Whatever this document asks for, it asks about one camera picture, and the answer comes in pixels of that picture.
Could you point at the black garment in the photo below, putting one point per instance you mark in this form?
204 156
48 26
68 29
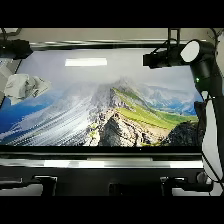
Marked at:
199 128

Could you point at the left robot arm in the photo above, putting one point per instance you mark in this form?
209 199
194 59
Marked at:
15 49

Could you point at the white garment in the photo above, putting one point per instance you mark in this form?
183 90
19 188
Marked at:
23 87

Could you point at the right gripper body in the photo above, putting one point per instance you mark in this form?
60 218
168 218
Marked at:
161 59

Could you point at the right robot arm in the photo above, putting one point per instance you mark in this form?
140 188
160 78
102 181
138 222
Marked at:
207 75

